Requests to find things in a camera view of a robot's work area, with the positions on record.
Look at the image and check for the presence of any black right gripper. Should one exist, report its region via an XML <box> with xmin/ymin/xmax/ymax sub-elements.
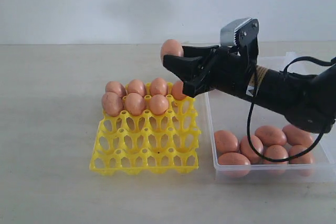
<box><xmin>163</xmin><ymin>38</ymin><xmax>259</xmax><ymax>98</ymax></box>

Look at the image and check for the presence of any brown egg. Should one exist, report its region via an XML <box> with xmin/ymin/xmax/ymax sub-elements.
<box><xmin>255</xmin><ymin>125</ymin><xmax>287</xmax><ymax>146</ymax></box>
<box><xmin>214</xmin><ymin>130</ymin><xmax>239</xmax><ymax>154</ymax></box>
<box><xmin>149</xmin><ymin>94</ymin><xmax>169</xmax><ymax>115</ymax></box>
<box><xmin>160</xmin><ymin>39</ymin><xmax>184</xmax><ymax>63</ymax></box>
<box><xmin>240</xmin><ymin>135</ymin><xmax>264</xmax><ymax>164</ymax></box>
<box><xmin>101</xmin><ymin>92</ymin><xmax>123</xmax><ymax>116</ymax></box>
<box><xmin>288</xmin><ymin>145</ymin><xmax>315</xmax><ymax>164</ymax></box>
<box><xmin>282</xmin><ymin>124</ymin><xmax>314</xmax><ymax>148</ymax></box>
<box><xmin>262</xmin><ymin>145</ymin><xmax>288</xmax><ymax>165</ymax></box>
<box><xmin>124</xmin><ymin>93</ymin><xmax>145</xmax><ymax>116</ymax></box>
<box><xmin>218</xmin><ymin>152</ymin><xmax>250</xmax><ymax>165</ymax></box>

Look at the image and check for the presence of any brown egg packed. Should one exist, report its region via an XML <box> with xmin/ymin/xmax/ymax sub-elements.
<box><xmin>127</xmin><ymin>79</ymin><xmax>146</xmax><ymax>97</ymax></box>
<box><xmin>150</xmin><ymin>77</ymin><xmax>168</xmax><ymax>96</ymax></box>
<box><xmin>171</xmin><ymin>80</ymin><xmax>186</xmax><ymax>101</ymax></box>
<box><xmin>105</xmin><ymin>81</ymin><xmax>127</xmax><ymax>98</ymax></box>

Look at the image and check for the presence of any yellow plastic egg tray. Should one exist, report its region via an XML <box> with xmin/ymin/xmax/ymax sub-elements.
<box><xmin>89</xmin><ymin>93</ymin><xmax>201</xmax><ymax>175</ymax></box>

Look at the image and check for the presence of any clear plastic container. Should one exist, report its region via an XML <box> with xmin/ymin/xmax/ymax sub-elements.
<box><xmin>205</xmin><ymin>52</ymin><xmax>335</xmax><ymax>183</ymax></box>

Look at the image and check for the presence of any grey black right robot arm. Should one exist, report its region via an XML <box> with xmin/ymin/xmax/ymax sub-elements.
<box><xmin>161</xmin><ymin>39</ymin><xmax>335</xmax><ymax>133</ymax></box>

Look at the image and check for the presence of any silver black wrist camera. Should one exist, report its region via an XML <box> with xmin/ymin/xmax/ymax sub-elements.
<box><xmin>219</xmin><ymin>17</ymin><xmax>259</xmax><ymax>47</ymax></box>

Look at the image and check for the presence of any black camera cable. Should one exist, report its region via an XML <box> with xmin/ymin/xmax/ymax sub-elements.
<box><xmin>246</xmin><ymin>56</ymin><xmax>336</xmax><ymax>162</ymax></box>

